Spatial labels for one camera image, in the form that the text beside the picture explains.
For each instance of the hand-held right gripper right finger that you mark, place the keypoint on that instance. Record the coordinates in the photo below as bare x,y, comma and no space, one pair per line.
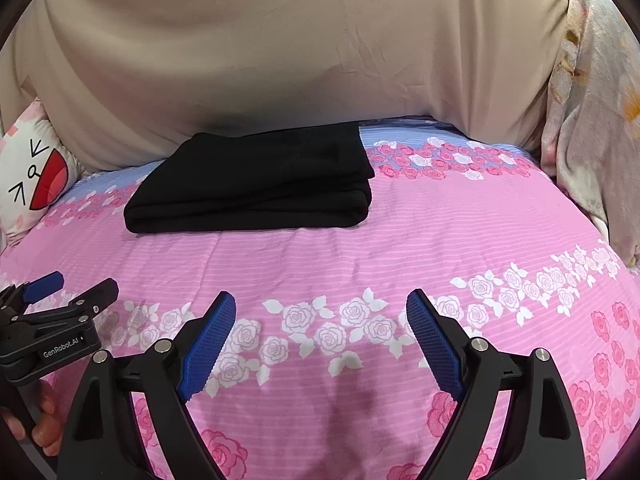
435,347

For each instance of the beige blanket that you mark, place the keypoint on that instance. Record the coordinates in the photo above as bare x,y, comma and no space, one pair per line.
300,45

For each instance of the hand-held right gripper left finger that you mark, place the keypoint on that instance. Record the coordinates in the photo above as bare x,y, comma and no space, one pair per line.
210,345

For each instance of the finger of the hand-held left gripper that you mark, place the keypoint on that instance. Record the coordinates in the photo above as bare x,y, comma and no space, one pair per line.
92,297
42,285

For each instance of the pink floral bedsheet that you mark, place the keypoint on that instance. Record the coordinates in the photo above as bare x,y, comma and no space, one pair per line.
325,265

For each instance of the white floral pillow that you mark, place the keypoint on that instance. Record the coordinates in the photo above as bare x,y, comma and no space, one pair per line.
595,125

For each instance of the cartoon face pillow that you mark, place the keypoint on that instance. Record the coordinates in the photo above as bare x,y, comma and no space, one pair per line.
35,175

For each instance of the black pants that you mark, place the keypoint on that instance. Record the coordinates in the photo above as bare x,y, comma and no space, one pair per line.
250,185

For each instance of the person's left hand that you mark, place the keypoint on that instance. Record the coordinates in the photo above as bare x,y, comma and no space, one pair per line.
45,422

